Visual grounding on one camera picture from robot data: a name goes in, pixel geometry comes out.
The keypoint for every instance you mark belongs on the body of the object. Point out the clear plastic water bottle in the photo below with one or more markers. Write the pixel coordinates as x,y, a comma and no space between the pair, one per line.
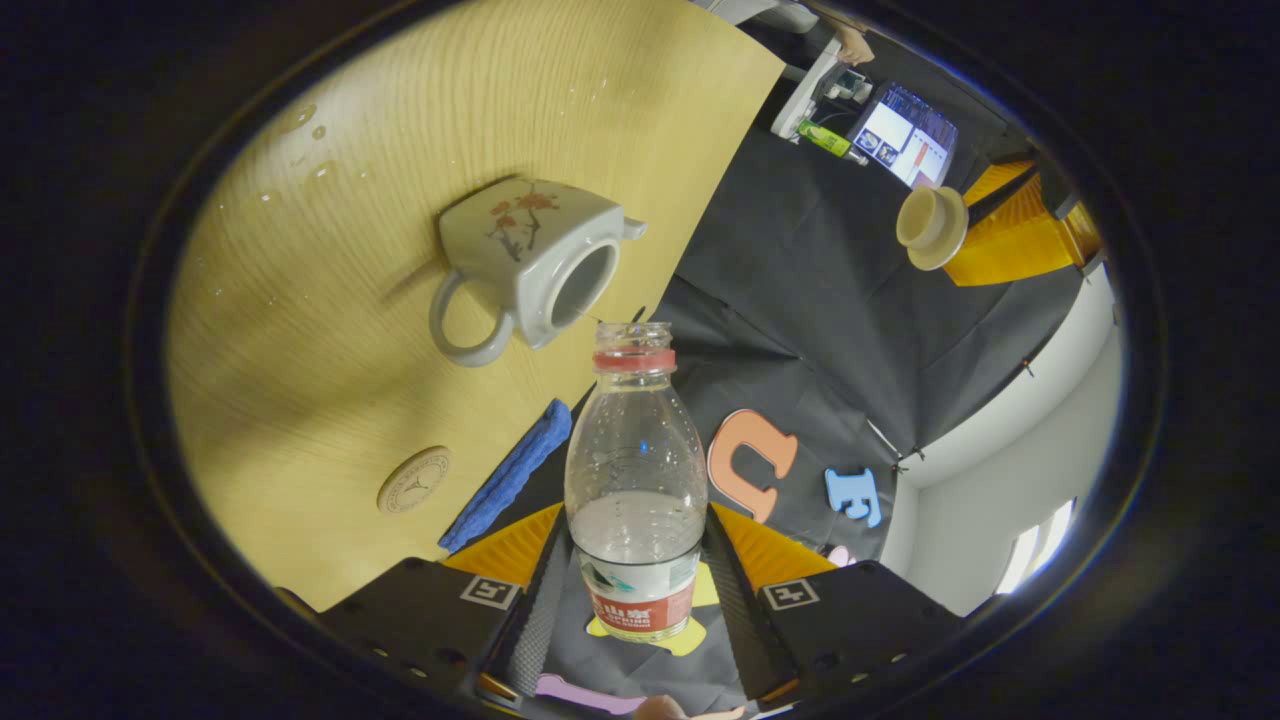
635,450

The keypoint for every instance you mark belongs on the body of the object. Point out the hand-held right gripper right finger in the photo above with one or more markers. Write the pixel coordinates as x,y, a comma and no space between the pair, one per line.
740,620

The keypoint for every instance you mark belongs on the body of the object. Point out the round wooden coaster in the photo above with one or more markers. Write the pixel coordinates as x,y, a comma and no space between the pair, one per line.
414,481

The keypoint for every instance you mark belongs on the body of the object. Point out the green bottle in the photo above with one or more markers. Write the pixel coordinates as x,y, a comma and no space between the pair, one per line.
825,138

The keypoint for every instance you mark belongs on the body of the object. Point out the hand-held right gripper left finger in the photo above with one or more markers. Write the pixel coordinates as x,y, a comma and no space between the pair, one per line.
535,620

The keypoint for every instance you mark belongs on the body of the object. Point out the spilled water drops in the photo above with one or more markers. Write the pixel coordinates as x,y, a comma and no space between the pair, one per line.
322,170

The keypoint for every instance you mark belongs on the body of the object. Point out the black backdrop cloth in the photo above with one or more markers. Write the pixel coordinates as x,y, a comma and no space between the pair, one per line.
800,300

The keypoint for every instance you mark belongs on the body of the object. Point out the ceiling light panel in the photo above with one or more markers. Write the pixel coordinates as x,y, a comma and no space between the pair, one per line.
1035,548

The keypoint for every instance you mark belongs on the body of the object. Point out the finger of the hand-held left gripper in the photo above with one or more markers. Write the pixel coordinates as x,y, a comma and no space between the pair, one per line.
1020,245
1000,185

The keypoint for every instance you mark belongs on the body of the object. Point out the blue towel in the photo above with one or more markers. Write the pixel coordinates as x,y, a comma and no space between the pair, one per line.
510,475

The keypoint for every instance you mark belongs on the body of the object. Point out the white ceramic teacup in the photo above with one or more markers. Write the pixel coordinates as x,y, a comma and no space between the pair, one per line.
540,260

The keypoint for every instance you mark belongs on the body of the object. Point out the computer monitor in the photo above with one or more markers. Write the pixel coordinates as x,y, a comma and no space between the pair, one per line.
905,135

